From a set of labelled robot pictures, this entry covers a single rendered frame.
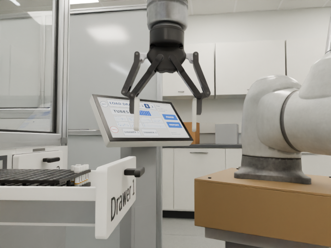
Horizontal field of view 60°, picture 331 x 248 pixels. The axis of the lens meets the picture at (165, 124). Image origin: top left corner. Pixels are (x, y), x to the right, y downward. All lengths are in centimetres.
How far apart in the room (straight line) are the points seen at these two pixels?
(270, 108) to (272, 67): 327
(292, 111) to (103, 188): 45
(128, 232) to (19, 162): 86
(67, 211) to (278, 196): 43
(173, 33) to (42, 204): 40
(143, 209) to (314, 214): 105
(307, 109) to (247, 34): 384
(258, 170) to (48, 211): 51
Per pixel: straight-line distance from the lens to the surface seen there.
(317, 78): 69
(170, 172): 353
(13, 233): 92
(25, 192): 53
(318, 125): 66
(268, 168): 77
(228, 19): 453
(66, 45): 124
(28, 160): 91
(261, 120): 76
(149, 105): 163
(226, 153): 349
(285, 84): 79
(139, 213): 157
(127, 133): 139
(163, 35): 61
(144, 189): 156
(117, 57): 241
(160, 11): 62
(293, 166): 80
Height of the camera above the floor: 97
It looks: 3 degrees up
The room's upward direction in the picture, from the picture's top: straight up
